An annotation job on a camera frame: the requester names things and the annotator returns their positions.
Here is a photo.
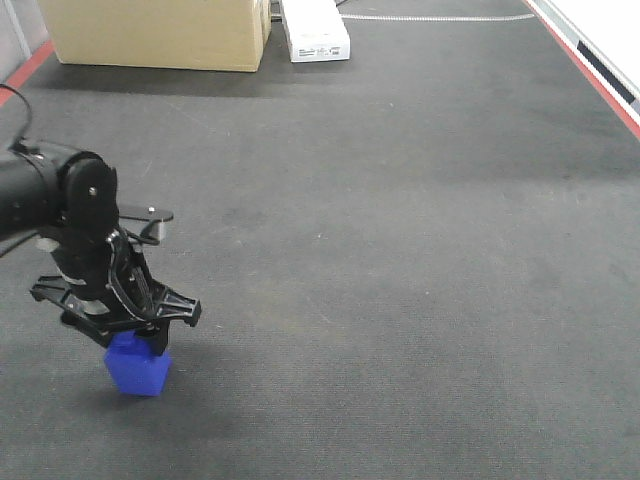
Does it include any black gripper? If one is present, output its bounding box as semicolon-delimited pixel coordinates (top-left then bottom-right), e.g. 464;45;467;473
30;227;201;356

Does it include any blue plastic bottle-shaped part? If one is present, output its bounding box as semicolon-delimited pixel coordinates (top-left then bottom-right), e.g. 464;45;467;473
104;331;172;397

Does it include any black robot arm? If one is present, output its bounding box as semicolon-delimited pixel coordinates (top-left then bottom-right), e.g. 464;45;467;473
1;142;201;356

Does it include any large cardboard box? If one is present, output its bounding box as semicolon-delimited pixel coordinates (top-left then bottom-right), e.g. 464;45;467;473
38;0;271;72

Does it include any long white product box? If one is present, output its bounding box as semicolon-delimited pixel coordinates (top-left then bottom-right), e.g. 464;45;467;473
279;0;351;63

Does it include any white whiteboard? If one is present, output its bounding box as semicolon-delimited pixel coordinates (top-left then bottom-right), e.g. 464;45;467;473
531;0;639;120

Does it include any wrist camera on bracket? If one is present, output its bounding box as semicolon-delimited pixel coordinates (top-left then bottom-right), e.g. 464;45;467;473
119;204;174;246

